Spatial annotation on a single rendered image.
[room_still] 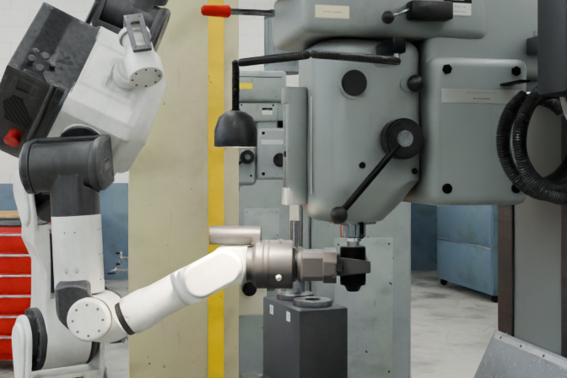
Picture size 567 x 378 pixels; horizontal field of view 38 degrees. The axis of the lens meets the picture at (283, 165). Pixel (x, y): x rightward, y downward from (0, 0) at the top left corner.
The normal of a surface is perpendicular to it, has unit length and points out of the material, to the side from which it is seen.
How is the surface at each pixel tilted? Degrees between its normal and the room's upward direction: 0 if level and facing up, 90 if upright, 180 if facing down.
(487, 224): 90
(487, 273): 90
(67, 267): 89
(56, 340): 83
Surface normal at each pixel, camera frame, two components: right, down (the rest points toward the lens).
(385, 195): 0.20, 0.46
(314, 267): -0.04, 0.00
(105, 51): 0.47, -0.54
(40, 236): 0.56, -0.16
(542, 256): -0.97, 0.00
